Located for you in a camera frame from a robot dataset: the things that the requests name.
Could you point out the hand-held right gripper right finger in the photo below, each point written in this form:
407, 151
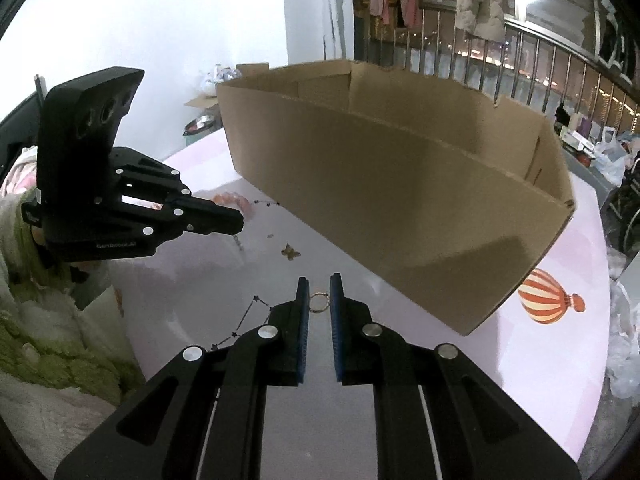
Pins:
336, 330

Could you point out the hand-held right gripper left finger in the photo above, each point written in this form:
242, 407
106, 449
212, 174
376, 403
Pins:
300, 330

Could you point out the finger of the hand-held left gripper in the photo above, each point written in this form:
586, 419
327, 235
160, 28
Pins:
215, 217
150, 175

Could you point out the gold butterfly brooch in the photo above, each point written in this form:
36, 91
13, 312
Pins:
288, 252

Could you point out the large brown cardboard box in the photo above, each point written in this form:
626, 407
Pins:
400, 210

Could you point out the green blender cup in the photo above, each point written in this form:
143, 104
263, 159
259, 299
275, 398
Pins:
200, 125

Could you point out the colourful plastic bag bundle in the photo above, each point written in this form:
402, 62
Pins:
220, 77

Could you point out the printed cardboard box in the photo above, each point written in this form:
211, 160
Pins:
252, 70

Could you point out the pink printed tablecloth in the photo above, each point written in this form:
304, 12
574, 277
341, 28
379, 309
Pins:
500, 385

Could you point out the green white fuzzy garment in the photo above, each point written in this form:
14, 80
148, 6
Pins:
50, 340

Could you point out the white curtain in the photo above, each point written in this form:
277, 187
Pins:
315, 5

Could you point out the red round tin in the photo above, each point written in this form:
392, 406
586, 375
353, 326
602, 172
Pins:
588, 158

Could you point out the white flat box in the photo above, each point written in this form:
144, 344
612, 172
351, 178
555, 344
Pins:
580, 141

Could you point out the wheelchair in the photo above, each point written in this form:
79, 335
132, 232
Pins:
627, 210

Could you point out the purple cup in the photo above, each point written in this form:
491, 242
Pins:
580, 124

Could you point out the metal balcony railing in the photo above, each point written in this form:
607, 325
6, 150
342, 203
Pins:
545, 70

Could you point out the beige hanging coat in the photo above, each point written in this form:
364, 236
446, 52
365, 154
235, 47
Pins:
480, 5

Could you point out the black white hanging jacket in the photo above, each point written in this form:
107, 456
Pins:
615, 35

